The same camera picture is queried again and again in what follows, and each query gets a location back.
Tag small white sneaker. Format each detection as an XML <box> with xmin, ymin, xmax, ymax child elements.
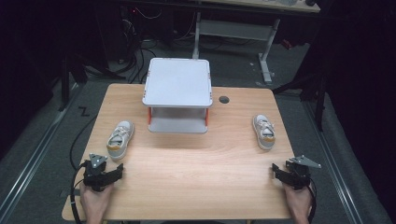
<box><xmin>106</xmin><ymin>120</ymin><xmax>135</xmax><ymax>161</ymax></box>
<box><xmin>251</xmin><ymin>114</ymin><xmax>276</xmax><ymax>151</ymax></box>

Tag person's left hand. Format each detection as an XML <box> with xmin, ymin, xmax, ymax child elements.
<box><xmin>79</xmin><ymin>183</ymin><xmax>115</xmax><ymax>224</ymax></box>

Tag black metal stand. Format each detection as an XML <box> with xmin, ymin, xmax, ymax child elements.
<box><xmin>58</xmin><ymin>55</ymin><xmax>89</xmax><ymax>112</ymax></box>
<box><xmin>273</xmin><ymin>70</ymin><xmax>329</xmax><ymax>133</ymax></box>

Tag wooden desk with grey legs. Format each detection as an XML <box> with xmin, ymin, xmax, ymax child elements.
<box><xmin>191</xmin><ymin>0</ymin><xmax>321</xmax><ymax>85</ymax></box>

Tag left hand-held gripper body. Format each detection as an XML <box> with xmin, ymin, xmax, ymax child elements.
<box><xmin>82</xmin><ymin>152</ymin><xmax>109</xmax><ymax>192</ymax></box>

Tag person's right hand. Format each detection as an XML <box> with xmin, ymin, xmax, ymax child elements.
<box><xmin>282</xmin><ymin>183</ymin><xmax>314</xmax><ymax>224</ymax></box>

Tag hand-held gripper black cable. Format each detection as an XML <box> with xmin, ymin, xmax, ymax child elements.
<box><xmin>306</xmin><ymin>178</ymin><xmax>318</xmax><ymax>224</ymax></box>
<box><xmin>69</xmin><ymin>161</ymin><xmax>92</xmax><ymax>224</ymax></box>

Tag metal floor rail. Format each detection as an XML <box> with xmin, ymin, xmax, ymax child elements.
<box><xmin>0</xmin><ymin>83</ymin><xmax>82</xmax><ymax>224</ymax></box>
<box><xmin>303</xmin><ymin>102</ymin><xmax>364</xmax><ymax>224</ymax></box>

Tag left hand-held gripper black cable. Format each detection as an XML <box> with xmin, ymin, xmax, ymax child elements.
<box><xmin>69</xmin><ymin>161</ymin><xmax>92</xmax><ymax>224</ymax></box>

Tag white two-tier shoe rack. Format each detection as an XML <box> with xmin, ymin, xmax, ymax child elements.
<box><xmin>142</xmin><ymin>57</ymin><xmax>214</xmax><ymax>134</ymax></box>

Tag tangle of black cables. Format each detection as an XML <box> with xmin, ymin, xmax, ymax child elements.
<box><xmin>120</xmin><ymin>6</ymin><xmax>163</xmax><ymax>85</ymax></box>

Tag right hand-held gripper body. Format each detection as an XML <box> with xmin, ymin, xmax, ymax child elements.
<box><xmin>285</xmin><ymin>154</ymin><xmax>322</xmax><ymax>191</ymax></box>

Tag thin black floor cable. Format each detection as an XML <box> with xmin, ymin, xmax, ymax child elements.
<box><xmin>68</xmin><ymin>114</ymin><xmax>98</xmax><ymax>171</ymax></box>

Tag right hand-held gripper black cable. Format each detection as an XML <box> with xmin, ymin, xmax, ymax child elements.
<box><xmin>306</xmin><ymin>178</ymin><xmax>318</xmax><ymax>224</ymax></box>

